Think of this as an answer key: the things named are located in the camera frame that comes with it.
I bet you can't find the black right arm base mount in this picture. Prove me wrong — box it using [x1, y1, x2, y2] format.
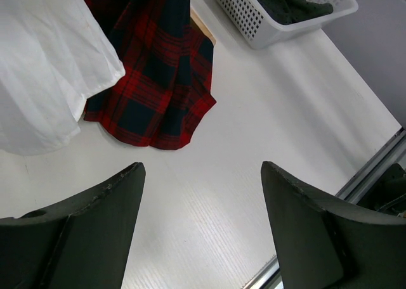
[357, 164, 405, 218]

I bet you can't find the red black plaid garment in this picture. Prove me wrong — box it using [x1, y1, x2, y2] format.
[84, 0, 216, 150]

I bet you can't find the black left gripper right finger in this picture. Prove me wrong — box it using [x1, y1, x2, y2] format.
[261, 162, 405, 288]

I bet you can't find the wooden clothes rack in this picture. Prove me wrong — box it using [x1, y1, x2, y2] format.
[190, 8, 216, 46]

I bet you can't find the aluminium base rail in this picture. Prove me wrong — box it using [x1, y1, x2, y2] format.
[244, 129, 405, 288]

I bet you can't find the dark grey dotted skirt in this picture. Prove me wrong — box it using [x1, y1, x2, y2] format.
[257, 0, 334, 25]

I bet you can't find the white perforated plastic basket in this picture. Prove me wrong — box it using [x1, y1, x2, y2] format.
[216, 0, 358, 49]

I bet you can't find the white ruffled dress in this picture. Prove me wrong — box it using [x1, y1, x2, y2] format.
[1, 0, 125, 155]

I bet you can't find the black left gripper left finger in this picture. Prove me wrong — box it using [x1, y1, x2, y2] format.
[1, 162, 146, 288]

